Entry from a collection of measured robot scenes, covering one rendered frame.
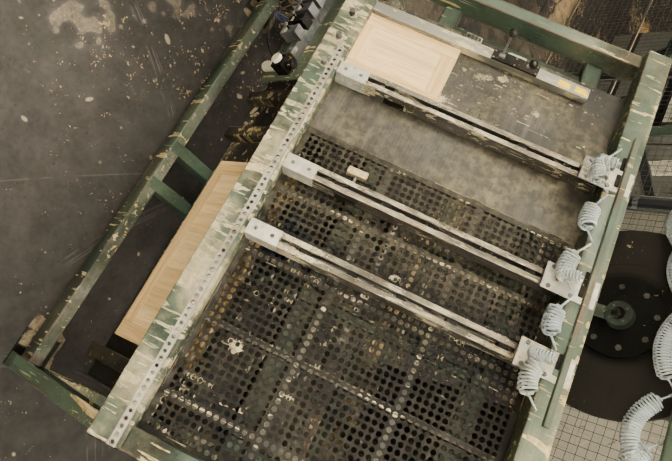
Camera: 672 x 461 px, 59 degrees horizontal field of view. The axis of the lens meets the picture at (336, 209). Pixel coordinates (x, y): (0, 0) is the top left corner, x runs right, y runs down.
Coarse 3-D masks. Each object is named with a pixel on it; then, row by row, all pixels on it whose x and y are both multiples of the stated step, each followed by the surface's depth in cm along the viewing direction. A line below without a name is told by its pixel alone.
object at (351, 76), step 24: (336, 72) 232; (360, 72) 233; (384, 96) 232; (408, 96) 232; (432, 120) 232; (456, 120) 227; (480, 120) 228; (480, 144) 231; (504, 144) 224; (528, 144) 225; (552, 168) 223; (576, 168) 223
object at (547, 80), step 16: (384, 16) 249; (400, 16) 248; (432, 32) 246; (448, 32) 246; (464, 48) 244; (480, 48) 244; (496, 64) 244; (528, 80) 243; (544, 80) 240; (576, 96) 239
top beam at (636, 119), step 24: (648, 72) 236; (648, 96) 232; (624, 120) 230; (648, 120) 228; (624, 144) 224; (600, 192) 218; (600, 216) 212; (600, 240) 209; (600, 288) 203; (576, 312) 199; (576, 360) 193; (552, 384) 190; (528, 408) 189; (528, 432) 184; (552, 432) 185; (528, 456) 182
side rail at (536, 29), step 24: (432, 0) 263; (456, 0) 256; (480, 0) 252; (504, 24) 256; (528, 24) 250; (552, 24) 249; (552, 48) 255; (576, 48) 249; (600, 48) 246; (624, 72) 249
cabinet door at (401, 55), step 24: (384, 24) 248; (360, 48) 243; (384, 48) 244; (408, 48) 245; (432, 48) 245; (456, 48) 246; (384, 72) 240; (408, 72) 241; (432, 72) 241; (432, 96) 237
